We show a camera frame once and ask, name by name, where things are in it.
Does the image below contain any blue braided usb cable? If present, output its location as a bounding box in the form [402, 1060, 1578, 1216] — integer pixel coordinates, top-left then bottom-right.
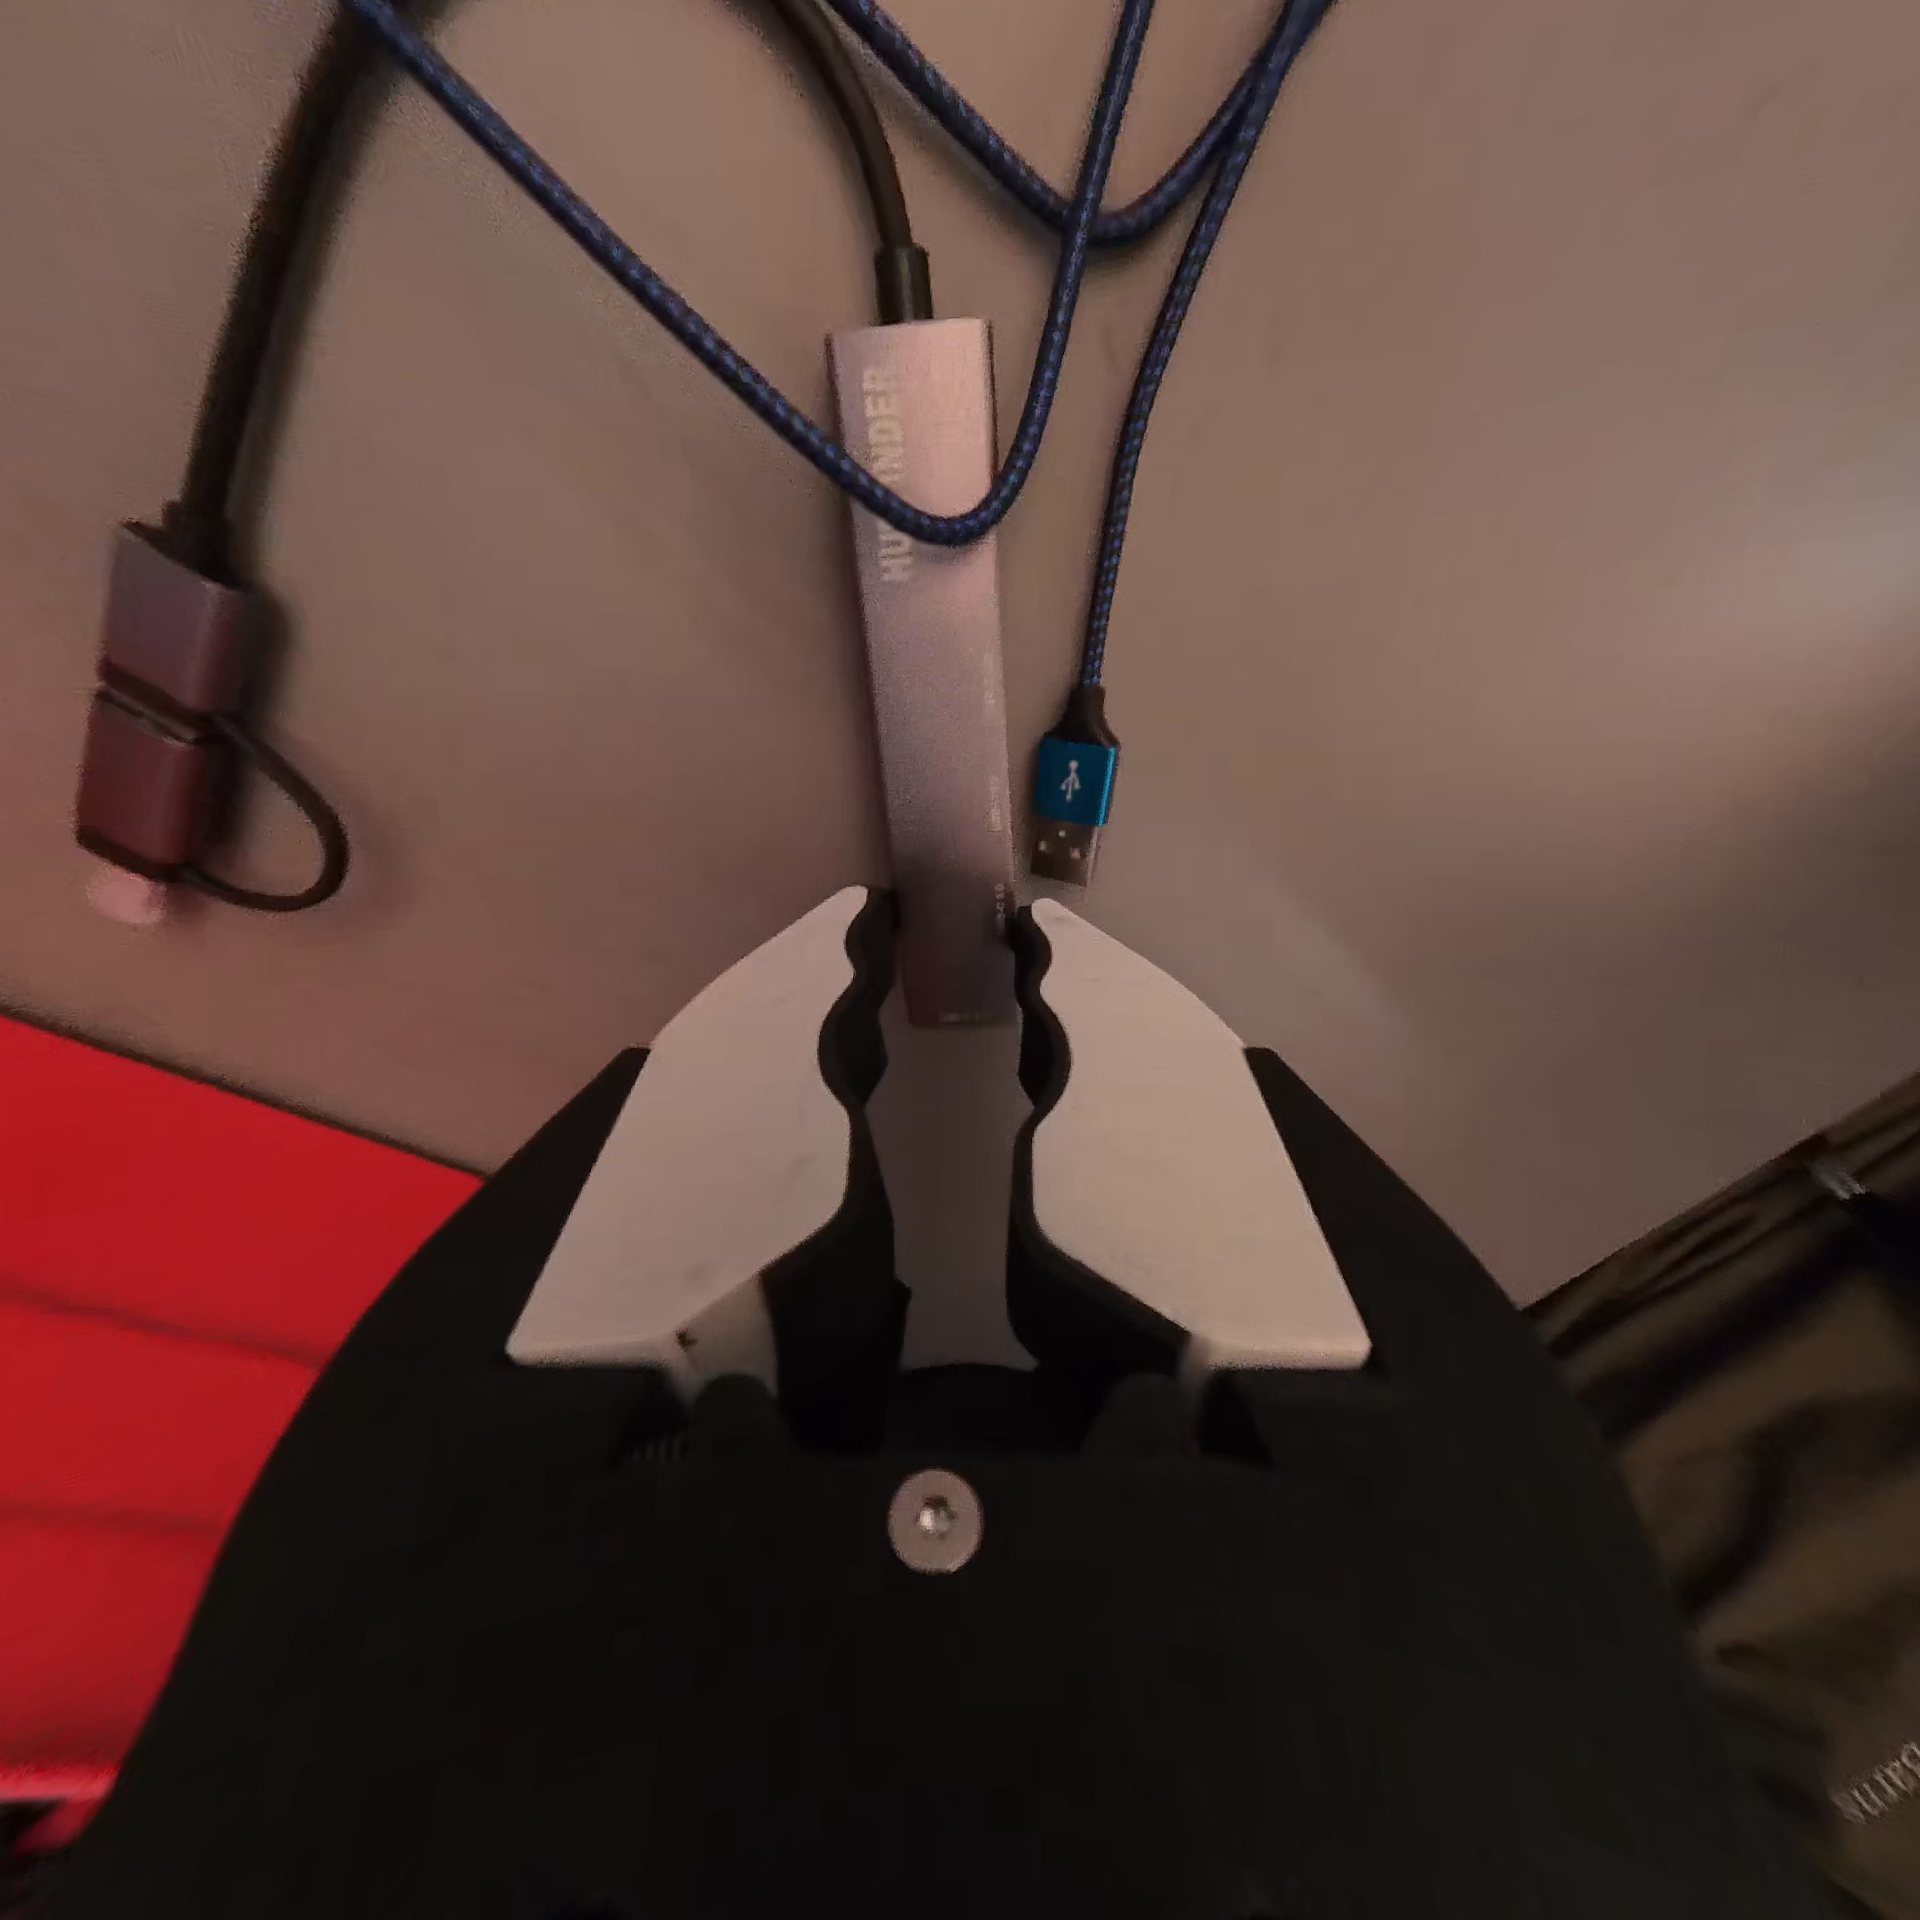
[346, 0, 1336, 889]

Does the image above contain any red plastic bin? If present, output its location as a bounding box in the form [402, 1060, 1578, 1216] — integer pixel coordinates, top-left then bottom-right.
[0, 1012, 490, 1863]

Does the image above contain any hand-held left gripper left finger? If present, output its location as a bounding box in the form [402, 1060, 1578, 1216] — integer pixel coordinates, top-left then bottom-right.
[508, 885, 920, 1403]

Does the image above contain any grey usb hub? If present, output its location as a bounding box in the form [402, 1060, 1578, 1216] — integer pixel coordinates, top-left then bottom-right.
[824, 316, 1040, 1030]

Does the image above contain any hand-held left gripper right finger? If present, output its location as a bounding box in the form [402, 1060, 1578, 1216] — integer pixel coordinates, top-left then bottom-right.
[1006, 895, 1375, 1382]

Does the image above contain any olive green cloth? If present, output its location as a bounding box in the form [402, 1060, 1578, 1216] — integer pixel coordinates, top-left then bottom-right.
[1515, 1064, 1920, 1920]

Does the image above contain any black hub cable with plug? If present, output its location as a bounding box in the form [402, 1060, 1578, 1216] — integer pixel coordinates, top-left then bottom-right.
[70, 0, 941, 927]

